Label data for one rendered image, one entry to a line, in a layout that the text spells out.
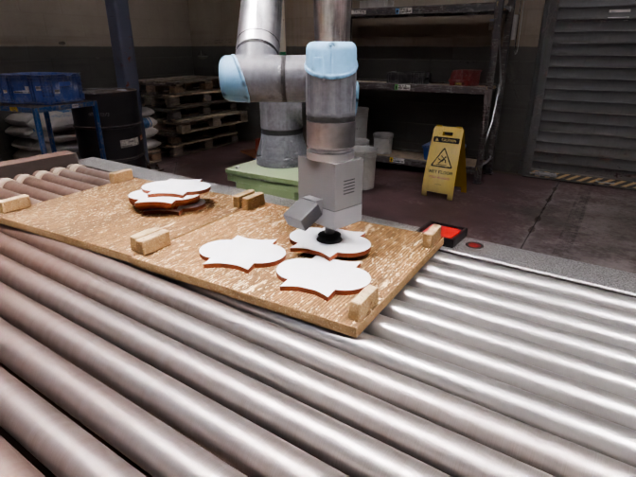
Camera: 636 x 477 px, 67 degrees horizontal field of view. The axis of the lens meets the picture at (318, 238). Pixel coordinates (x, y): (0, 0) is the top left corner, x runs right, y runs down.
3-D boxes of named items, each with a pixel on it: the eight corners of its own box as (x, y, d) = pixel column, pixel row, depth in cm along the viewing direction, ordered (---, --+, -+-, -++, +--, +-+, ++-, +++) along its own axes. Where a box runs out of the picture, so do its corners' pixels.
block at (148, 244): (165, 242, 83) (163, 227, 82) (172, 244, 82) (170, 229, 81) (136, 255, 78) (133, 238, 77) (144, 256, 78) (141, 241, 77)
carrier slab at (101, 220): (132, 183, 126) (132, 177, 125) (259, 206, 107) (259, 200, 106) (-6, 221, 98) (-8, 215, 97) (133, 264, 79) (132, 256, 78)
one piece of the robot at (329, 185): (269, 135, 71) (273, 237, 78) (309, 144, 65) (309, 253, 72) (326, 127, 79) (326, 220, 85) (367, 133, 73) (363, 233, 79)
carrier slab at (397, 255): (261, 207, 106) (261, 201, 105) (443, 244, 86) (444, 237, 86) (132, 265, 78) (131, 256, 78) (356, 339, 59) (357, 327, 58)
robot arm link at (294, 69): (289, 53, 84) (283, 54, 74) (352, 53, 84) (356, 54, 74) (290, 99, 87) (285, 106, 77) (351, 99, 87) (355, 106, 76)
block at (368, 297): (367, 299, 65) (368, 281, 64) (379, 303, 64) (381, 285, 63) (346, 319, 60) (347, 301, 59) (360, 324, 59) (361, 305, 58)
